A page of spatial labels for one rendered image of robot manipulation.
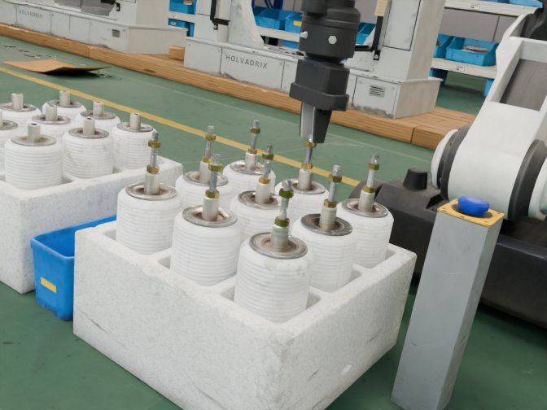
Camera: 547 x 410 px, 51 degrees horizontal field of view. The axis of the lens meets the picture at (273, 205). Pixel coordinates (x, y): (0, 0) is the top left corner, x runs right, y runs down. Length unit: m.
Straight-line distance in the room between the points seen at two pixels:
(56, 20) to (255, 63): 1.86
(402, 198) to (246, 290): 0.57
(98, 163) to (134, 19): 3.00
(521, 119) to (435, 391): 0.47
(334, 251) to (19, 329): 0.52
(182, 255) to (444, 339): 0.38
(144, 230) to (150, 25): 3.40
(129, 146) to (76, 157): 0.12
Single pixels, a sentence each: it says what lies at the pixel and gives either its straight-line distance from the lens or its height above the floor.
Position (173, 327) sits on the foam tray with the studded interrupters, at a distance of 0.78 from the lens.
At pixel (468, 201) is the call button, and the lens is 0.79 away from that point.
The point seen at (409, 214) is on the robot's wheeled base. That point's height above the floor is 0.18.
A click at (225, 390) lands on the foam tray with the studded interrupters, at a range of 0.76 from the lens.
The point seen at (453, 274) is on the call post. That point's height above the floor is 0.23.
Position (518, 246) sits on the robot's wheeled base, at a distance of 1.14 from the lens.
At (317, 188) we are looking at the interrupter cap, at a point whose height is 0.25.
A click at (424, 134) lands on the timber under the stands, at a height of 0.06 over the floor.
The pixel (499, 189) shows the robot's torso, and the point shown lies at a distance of 0.99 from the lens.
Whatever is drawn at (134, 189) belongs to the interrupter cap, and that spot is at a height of 0.25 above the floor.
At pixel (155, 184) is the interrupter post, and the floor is 0.27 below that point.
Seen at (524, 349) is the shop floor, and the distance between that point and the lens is 1.18.
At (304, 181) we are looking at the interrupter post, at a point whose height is 0.26.
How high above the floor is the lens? 0.54
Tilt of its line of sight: 20 degrees down
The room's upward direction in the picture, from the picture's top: 8 degrees clockwise
